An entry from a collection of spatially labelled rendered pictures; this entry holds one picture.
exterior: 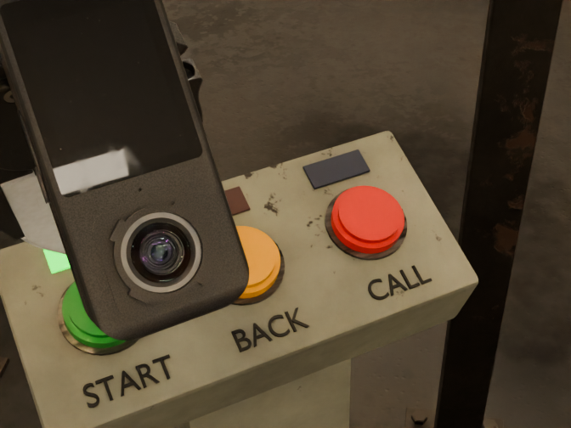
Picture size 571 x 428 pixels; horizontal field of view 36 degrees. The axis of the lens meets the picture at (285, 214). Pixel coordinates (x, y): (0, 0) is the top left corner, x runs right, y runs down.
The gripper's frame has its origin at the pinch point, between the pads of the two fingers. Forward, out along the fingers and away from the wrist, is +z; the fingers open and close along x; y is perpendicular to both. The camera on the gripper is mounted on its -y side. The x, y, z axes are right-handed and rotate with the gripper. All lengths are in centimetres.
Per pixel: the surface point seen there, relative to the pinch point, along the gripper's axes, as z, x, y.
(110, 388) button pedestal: 6.7, 1.1, -3.8
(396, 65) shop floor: 97, -77, 71
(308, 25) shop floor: 104, -69, 93
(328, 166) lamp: 6.5, -14.5, 4.1
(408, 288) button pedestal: 6.7, -15.3, -4.4
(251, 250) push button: 5.6, -8.0, 0.2
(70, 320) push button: 5.9, 1.8, -0.1
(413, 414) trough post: 70, -36, 2
